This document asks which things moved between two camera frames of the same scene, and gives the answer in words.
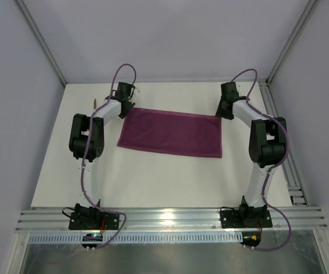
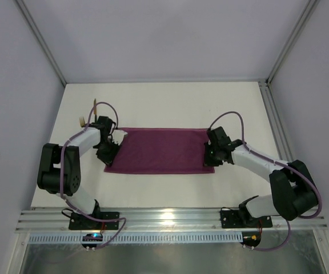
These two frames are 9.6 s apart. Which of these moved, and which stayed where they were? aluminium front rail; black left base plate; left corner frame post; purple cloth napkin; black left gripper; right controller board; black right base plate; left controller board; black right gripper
Moved: black right gripper; black left gripper; purple cloth napkin
Stayed: right controller board; left controller board; left corner frame post; black right base plate; black left base plate; aluminium front rail
